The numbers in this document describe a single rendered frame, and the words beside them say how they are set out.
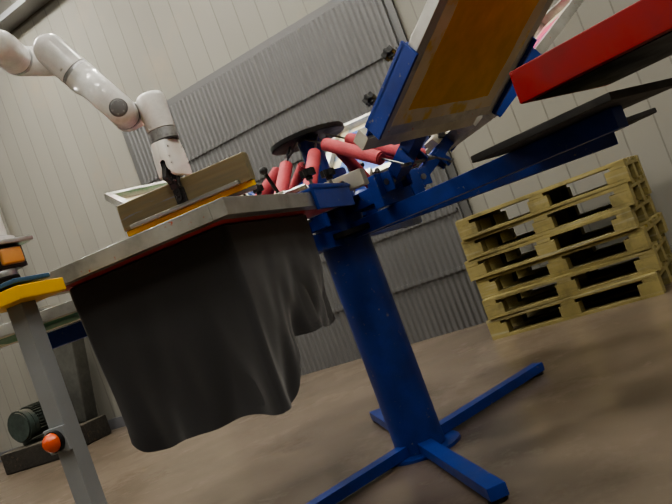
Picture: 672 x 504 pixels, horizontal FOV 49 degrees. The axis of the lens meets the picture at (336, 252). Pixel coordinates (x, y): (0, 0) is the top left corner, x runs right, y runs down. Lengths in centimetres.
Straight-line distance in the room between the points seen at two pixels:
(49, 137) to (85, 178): 67
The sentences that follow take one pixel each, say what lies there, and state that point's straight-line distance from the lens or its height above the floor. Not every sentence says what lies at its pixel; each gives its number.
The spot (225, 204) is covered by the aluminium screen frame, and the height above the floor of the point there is 97.
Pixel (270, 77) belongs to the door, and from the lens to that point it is 667.
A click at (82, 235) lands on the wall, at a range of 847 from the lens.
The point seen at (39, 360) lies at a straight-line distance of 157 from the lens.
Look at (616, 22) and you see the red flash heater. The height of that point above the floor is 108.
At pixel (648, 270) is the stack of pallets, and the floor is 15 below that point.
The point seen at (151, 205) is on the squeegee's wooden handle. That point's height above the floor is 111.
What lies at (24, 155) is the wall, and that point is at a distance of 904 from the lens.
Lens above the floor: 77
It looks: 2 degrees up
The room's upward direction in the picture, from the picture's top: 20 degrees counter-clockwise
